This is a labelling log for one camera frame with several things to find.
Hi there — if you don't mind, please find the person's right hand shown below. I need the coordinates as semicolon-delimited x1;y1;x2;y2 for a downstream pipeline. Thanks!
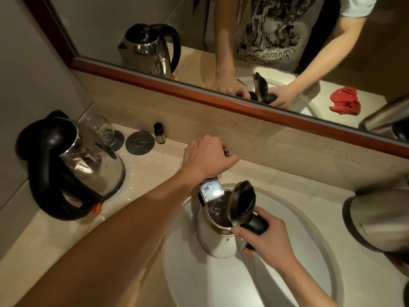
231;206;298;272

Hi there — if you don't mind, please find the steel kettle with black handle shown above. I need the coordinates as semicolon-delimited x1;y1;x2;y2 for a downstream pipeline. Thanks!
15;109;126;221

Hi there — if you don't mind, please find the white sink basin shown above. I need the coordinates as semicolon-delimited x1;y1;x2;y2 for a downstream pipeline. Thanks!
162;184;345;307

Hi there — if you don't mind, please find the chrome sink faucet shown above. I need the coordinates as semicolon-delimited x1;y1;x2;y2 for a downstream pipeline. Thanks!
184;147;230;203

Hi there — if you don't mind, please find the steel kettle with lid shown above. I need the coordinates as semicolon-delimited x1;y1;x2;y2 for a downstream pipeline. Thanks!
196;180;270;259

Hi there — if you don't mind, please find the person's left forearm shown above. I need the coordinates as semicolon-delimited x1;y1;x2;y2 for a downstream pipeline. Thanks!
14;168;200;307

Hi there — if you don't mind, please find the person's right forearm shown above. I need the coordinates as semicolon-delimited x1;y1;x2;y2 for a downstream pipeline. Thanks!
274;256;340;307

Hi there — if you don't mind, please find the clear drinking glass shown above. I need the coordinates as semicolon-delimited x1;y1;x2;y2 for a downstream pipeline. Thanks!
83;116;116;148

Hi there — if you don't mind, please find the person's left hand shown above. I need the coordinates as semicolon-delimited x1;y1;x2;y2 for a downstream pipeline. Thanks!
182;135;240;183

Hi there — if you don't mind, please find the small dark bottle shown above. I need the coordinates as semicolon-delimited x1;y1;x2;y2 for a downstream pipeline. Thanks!
153;123;166;145

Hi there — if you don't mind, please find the black round coaster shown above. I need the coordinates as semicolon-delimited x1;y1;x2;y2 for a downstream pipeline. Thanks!
108;129;125;152
125;130;156;156

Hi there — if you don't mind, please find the brushed steel kettle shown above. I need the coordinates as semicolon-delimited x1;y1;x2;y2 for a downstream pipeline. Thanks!
342;188;409;278

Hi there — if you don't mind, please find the wood framed wall mirror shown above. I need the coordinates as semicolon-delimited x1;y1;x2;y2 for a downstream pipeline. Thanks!
22;0;409;159

